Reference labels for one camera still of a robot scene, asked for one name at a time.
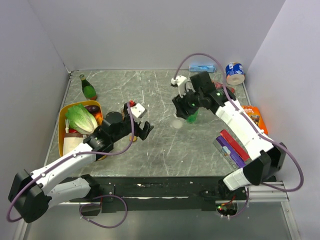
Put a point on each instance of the toilet paper roll blue wrap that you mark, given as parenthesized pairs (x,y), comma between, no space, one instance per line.
(235,74)

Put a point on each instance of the red flat box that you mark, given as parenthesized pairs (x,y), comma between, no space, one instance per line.
(233,143)

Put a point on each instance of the green plastic bottle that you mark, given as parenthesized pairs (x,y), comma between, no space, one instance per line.
(192,118)

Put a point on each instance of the purple eggplant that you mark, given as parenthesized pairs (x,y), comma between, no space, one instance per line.
(92,108)

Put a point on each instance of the yellow plastic basket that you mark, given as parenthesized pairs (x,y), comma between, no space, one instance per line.
(62,124)

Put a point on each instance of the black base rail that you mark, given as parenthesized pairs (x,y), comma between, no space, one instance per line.
(161,193)

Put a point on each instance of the orange razor package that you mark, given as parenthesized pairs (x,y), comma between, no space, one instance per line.
(254,113)

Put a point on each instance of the blue tissue pack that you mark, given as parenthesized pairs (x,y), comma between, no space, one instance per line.
(197,68)

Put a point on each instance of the orange bottle cap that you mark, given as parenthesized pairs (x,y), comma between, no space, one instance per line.
(133,138)

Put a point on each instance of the orange juice bottle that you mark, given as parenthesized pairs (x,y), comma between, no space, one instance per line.
(124,113)

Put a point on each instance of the dark green glass bottle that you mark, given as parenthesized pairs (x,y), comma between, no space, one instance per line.
(88,90)

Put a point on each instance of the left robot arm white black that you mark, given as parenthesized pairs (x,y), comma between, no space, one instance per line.
(33,193)

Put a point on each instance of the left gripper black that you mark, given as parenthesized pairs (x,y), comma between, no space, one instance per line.
(147,127)

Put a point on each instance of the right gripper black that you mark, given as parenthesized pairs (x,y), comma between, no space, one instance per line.
(180,103)

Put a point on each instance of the purple chocolate bar box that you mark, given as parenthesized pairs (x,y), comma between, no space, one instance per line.
(229,154)

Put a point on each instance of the aluminium frame rail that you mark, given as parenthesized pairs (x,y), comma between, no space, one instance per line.
(257,194)

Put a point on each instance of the green lettuce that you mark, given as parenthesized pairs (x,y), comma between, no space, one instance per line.
(81,120)

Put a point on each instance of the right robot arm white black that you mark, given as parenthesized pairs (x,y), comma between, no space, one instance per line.
(267,158)

